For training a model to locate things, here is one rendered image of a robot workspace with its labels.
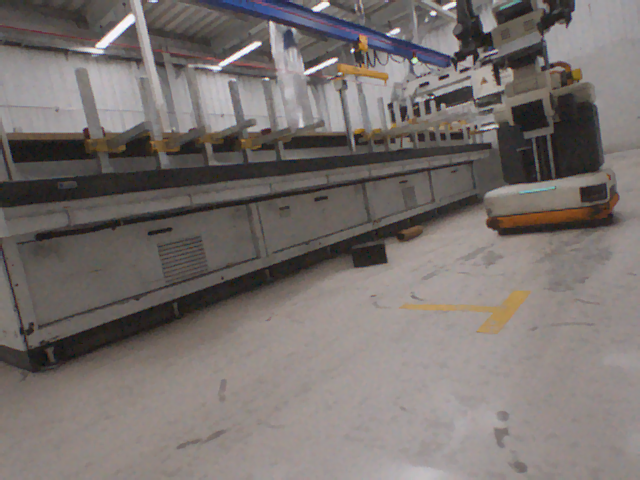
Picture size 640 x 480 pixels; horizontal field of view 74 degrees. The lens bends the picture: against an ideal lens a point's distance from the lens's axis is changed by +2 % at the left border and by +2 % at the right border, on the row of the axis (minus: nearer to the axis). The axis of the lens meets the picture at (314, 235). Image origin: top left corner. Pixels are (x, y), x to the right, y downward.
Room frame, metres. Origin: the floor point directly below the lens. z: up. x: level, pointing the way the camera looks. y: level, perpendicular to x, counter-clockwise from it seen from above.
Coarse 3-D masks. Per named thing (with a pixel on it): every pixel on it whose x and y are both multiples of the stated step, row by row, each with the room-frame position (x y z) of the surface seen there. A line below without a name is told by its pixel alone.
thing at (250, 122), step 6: (246, 120) 1.88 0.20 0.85; (252, 120) 1.87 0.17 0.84; (234, 126) 1.94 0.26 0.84; (240, 126) 1.91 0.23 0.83; (246, 126) 1.89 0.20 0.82; (252, 126) 1.90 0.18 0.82; (222, 132) 2.00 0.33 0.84; (228, 132) 1.97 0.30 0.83; (234, 132) 1.96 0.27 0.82; (216, 138) 2.03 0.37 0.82
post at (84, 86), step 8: (80, 72) 1.65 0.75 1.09; (80, 80) 1.65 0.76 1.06; (88, 80) 1.67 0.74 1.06; (80, 88) 1.66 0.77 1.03; (88, 88) 1.67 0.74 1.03; (88, 96) 1.66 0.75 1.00; (88, 104) 1.65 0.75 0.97; (88, 112) 1.65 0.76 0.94; (96, 112) 1.67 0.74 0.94; (88, 120) 1.66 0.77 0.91; (96, 120) 1.67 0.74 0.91; (96, 128) 1.66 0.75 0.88; (96, 136) 1.65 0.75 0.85; (96, 152) 1.66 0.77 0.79; (104, 152) 1.67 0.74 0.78; (96, 160) 1.67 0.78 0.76; (104, 160) 1.66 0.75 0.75
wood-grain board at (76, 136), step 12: (108, 132) 1.85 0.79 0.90; (120, 132) 1.89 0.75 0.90; (168, 132) 2.07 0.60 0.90; (180, 132) 2.12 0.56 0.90; (252, 132) 2.49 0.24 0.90; (312, 132) 2.91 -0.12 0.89; (324, 132) 3.01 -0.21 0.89; (336, 132) 3.12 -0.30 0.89; (420, 132) 4.18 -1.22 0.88; (432, 132) 4.39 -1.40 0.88; (444, 132) 4.65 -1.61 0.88; (456, 132) 4.93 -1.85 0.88
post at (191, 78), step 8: (184, 72) 2.05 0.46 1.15; (192, 72) 2.04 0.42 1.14; (192, 80) 2.03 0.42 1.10; (192, 88) 2.03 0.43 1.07; (192, 96) 2.04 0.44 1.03; (200, 96) 2.05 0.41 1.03; (192, 104) 2.04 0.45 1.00; (200, 104) 2.04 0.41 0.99; (200, 112) 2.04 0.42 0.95; (200, 120) 2.03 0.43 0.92; (208, 144) 2.04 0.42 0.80; (208, 152) 2.03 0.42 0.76; (208, 160) 2.03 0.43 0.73
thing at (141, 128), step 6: (138, 126) 1.51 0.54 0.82; (144, 126) 1.49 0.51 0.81; (150, 126) 1.50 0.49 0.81; (126, 132) 1.57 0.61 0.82; (132, 132) 1.55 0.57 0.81; (138, 132) 1.52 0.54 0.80; (144, 132) 1.53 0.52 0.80; (114, 138) 1.64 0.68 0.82; (120, 138) 1.61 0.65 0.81; (126, 138) 1.58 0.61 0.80; (132, 138) 1.58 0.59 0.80; (114, 144) 1.65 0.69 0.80; (120, 144) 1.65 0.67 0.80
